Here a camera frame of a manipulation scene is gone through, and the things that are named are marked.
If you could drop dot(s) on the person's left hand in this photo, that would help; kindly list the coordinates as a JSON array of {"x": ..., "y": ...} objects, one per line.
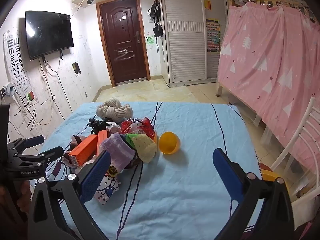
[{"x": 25, "y": 195}]

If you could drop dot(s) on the white metal chair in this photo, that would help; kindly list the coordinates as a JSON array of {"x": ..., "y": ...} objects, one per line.
[{"x": 303, "y": 122}]

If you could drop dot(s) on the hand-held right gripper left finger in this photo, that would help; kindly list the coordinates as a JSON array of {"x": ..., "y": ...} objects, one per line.
[{"x": 96, "y": 176}]

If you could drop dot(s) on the pink tree print curtain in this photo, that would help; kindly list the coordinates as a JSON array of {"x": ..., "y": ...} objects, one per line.
[{"x": 262, "y": 62}]

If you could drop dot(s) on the black hanging bag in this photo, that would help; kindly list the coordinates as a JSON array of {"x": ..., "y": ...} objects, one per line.
[
  {"x": 158, "y": 31},
  {"x": 155, "y": 11}
]

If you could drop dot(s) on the white louvered wardrobe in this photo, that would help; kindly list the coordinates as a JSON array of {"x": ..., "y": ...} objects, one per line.
[{"x": 186, "y": 55}]

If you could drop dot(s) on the eye chart poster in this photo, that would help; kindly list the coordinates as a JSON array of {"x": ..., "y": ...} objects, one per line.
[{"x": 17, "y": 72}]

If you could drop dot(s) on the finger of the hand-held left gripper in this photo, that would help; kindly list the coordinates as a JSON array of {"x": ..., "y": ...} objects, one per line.
[
  {"x": 35, "y": 140},
  {"x": 53, "y": 152}
]

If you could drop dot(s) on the open wall socket box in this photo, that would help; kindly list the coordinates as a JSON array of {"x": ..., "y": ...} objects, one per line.
[{"x": 76, "y": 68}]

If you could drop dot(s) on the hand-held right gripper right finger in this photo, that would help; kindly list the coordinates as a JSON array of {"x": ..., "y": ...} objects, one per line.
[{"x": 225, "y": 173}]

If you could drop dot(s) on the dark brown door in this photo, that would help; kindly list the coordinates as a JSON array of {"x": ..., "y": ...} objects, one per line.
[{"x": 123, "y": 40}]

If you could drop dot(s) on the purple fuzzy sock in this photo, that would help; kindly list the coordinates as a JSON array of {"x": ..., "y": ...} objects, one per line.
[{"x": 117, "y": 150}]

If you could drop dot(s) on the light blue striped sheet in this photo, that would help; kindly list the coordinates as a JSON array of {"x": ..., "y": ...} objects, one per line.
[{"x": 175, "y": 192}]

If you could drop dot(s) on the yellow green cloth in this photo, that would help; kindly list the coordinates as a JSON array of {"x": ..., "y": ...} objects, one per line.
[{"x": 146, "y": 147}]

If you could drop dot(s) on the beige knit scarf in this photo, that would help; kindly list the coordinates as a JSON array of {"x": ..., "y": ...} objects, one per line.
[{"x": 112, "y": 108}]

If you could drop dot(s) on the black wall television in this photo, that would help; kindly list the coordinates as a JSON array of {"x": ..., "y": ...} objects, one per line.
[{"x": 48, "y": 35}]

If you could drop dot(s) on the orange plastic bowl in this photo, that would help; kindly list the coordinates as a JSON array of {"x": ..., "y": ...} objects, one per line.
[{"x": 170, "y": 142}]

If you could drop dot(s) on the green wall sticker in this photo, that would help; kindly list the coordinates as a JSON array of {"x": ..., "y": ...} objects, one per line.
[{"x": 150, "y": 41}]

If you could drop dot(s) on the long orange box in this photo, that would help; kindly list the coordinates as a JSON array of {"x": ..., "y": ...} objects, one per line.
[
  {"x": 82, "y": 150},
  {"x": 102, "y": 137}
]

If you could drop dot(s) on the cartoon print packet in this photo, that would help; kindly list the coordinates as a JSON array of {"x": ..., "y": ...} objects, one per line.
[{"x": 110, "y": 190}]

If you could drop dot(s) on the yellow paper sticker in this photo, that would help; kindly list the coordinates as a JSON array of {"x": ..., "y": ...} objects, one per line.
[{"x": 207, "y": 4}]

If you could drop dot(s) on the red plastic bag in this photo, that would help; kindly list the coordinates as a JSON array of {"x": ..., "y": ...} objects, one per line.
[{"x": 140, "y": 127}]

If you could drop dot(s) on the colourful chart poster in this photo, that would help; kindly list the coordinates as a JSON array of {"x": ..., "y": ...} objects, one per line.
[{"x": 213, "y": 36}]

